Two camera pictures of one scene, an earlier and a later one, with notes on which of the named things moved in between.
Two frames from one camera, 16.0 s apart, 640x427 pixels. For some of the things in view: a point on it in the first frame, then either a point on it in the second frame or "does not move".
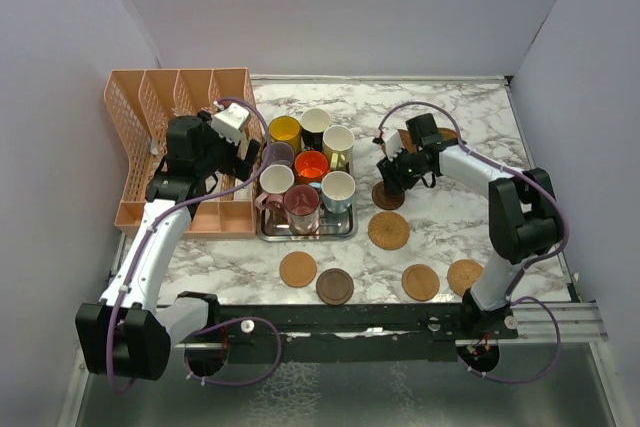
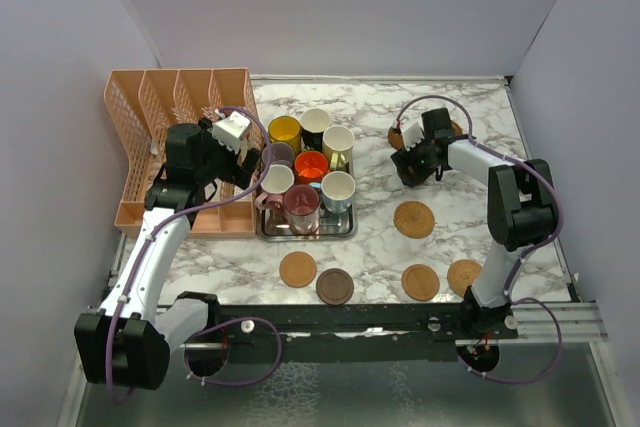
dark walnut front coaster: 334,286 does not move
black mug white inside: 314,122 does not move
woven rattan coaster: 388,231 to 414,219
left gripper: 237,166 does not move
